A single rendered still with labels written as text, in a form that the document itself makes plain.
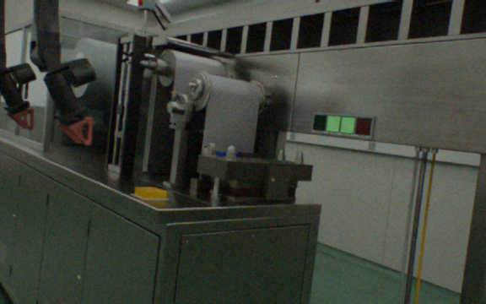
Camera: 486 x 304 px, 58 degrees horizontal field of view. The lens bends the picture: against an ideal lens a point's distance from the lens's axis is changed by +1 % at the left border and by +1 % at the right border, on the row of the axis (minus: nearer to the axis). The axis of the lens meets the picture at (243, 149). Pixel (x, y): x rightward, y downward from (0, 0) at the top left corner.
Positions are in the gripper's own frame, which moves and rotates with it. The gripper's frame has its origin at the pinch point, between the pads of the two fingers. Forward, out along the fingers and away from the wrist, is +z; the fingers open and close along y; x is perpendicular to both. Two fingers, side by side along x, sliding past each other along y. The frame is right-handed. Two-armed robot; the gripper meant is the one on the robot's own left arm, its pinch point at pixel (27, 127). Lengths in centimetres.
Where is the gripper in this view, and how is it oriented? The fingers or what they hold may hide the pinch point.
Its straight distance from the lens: 178.4
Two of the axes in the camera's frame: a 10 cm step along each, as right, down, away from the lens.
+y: -6.7, -1.2, 7.3
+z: 2.6, 8.9, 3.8
